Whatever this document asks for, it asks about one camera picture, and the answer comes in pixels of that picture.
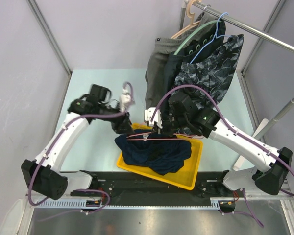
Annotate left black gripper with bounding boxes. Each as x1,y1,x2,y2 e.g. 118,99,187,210
97,102,134,134

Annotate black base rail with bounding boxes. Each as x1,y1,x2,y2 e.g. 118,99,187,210
69,172,243,208

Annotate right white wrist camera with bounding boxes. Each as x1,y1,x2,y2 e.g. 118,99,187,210
144,107,162,129

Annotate pink wire hanger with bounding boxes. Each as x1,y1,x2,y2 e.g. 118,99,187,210
127,123,204,141

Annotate grey rack pole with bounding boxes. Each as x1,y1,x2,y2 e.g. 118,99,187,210
255,97,294,139

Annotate yellow plastic tray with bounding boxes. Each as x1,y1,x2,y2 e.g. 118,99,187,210
115,123,203,190

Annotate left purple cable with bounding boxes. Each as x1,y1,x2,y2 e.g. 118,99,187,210
28,82,135,221

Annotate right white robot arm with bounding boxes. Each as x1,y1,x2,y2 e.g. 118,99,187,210
156,92,293,196

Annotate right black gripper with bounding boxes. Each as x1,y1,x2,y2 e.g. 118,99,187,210
152,112,189,136

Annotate wooden hanger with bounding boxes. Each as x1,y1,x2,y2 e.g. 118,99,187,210
171,0,201,39

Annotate blue wire hanger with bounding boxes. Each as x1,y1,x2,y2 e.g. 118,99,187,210
190,12,231,63

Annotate green hanger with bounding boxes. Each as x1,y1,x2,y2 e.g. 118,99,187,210
173,20,219,55

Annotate purple cable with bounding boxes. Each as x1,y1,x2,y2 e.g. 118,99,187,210
28,82,135,221
150,84,294,228

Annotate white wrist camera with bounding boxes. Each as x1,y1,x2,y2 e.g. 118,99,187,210
144,107,162,129
119,87,135,112

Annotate navy blue shorts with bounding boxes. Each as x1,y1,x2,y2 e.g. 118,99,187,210
115,129,192,175

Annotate leaf patterned shorts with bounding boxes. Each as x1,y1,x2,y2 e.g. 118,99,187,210
173,34,244,104

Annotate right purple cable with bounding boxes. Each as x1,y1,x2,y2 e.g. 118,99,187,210
150,84,294,228

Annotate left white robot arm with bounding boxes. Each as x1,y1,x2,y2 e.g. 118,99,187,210
21,82,135,206

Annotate metal clothes rail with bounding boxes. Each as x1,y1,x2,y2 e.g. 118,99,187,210
193,3,294,53

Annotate grey sweat shorts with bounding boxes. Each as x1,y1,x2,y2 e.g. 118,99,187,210
145,13,216,109

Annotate dark teal shorts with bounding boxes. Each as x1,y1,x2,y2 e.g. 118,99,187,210
159,19,226,108

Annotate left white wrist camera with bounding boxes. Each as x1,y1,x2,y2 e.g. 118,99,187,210
119,87,135,112

